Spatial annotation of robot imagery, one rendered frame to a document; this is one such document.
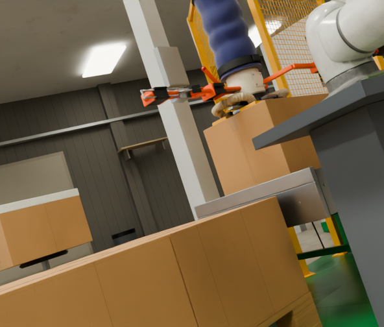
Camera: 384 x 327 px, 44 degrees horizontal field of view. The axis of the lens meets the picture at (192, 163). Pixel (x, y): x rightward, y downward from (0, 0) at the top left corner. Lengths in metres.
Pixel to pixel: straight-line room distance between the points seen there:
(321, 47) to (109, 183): 9.17
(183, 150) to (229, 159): 1.12
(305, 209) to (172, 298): 0.73
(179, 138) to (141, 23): 0.89
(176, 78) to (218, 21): 1.08
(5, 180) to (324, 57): 9.03
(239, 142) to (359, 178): 0.89
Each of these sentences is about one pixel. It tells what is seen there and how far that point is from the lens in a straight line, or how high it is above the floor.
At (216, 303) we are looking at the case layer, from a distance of 1.60.
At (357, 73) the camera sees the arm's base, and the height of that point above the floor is 0.81.
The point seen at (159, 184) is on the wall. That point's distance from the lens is 10.74.
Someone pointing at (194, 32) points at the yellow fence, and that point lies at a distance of 3.94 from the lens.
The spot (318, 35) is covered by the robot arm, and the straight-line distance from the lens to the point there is 1.47.
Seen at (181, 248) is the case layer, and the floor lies 0.49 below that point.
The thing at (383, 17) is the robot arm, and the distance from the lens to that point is 1.32.
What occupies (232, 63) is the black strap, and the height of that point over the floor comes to 1.20.
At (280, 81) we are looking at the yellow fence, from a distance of 3.43.
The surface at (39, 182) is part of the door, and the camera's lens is 10.13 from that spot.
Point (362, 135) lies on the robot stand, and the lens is 1.36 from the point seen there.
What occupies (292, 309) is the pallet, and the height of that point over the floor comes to 0.13.
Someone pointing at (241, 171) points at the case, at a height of 0.69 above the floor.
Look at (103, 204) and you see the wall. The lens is 10.31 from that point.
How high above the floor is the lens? 0.58
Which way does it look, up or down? 6 degrees up
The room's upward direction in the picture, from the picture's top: 18 degrees counter-clockwise
